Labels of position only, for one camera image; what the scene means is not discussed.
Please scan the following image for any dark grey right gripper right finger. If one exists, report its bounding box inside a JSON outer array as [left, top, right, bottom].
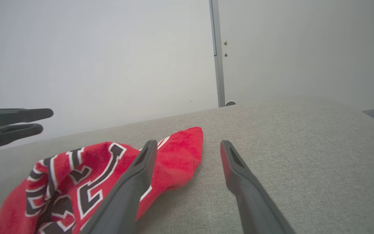
[[220, 140, 296, 234]]

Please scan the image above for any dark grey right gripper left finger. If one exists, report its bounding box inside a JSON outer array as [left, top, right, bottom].
[[80, 140, 158, 234]]

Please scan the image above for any red basketball jersey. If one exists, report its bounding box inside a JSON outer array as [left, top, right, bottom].
[[0, 127, 204, 234]]

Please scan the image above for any grey metal post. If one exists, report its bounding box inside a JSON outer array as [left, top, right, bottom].
[[209, 0, 226, 108]]

